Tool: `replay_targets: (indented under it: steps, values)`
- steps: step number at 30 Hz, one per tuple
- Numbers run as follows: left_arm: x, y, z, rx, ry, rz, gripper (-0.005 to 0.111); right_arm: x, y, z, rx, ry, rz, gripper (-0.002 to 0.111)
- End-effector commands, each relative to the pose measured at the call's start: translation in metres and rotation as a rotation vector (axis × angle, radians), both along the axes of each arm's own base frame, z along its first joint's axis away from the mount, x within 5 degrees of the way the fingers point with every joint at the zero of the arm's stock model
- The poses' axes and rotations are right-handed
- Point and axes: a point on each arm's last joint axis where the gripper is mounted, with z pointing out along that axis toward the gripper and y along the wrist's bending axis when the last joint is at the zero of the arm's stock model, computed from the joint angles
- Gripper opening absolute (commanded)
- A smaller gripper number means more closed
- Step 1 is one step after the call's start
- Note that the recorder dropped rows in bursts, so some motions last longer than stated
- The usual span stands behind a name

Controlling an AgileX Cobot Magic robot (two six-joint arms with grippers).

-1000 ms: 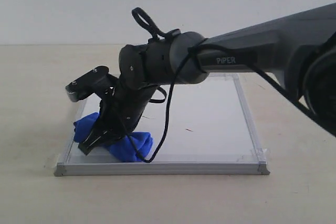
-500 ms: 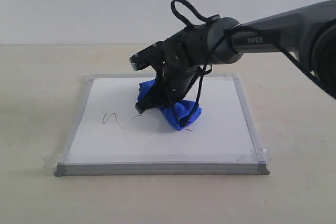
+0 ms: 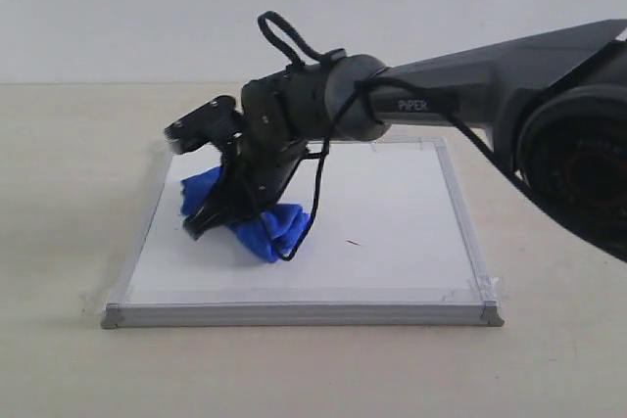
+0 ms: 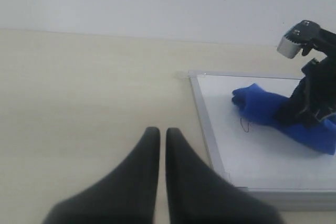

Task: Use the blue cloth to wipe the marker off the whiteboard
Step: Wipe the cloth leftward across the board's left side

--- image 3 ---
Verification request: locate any blue cloth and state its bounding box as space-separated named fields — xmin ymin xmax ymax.
xmin=180 ymin=167 xmax=310 ymax=263

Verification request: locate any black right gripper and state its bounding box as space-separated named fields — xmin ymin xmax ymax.
xmin=181 ymin=72 xmax=328 ymax=240

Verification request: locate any white board with aluminium frame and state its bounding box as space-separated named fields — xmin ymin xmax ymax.
xmin=101 ymin=137 xmax=504 ymax=329

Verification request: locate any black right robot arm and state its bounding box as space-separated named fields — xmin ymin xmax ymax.
xmin=169 ymin=12 xmax=626 ymax=259

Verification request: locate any black wrist camera on gripper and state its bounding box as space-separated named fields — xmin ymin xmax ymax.
xmin=164 ymin=95 xmax=243 ymax=155

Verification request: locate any clear tape piece on corner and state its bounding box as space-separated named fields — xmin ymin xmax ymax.
xmin=467 ymin=275 xmax=505 ymax=302

